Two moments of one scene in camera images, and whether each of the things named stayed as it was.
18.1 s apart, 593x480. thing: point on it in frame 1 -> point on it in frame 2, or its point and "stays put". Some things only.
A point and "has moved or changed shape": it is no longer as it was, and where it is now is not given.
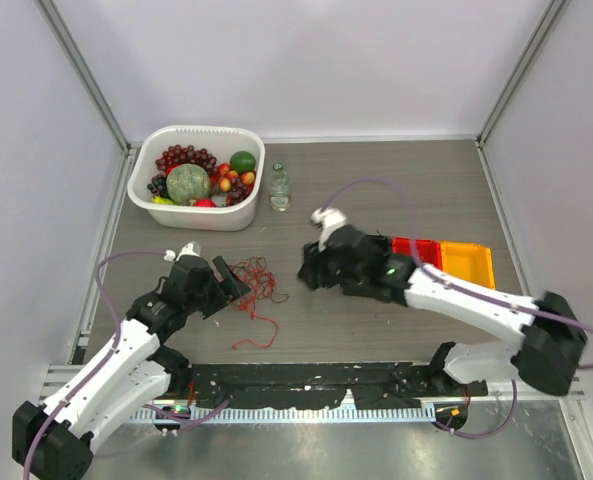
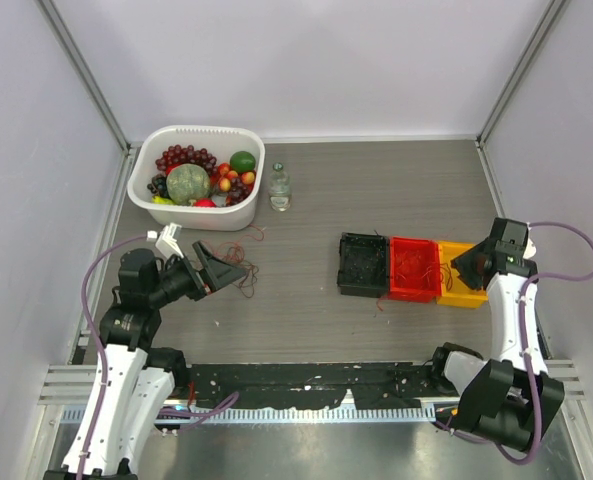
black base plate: (374, 385) stays put
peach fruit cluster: (226, 175) stays put
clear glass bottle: (279, 188) stays put
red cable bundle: (262, 284) has moved or changed shape
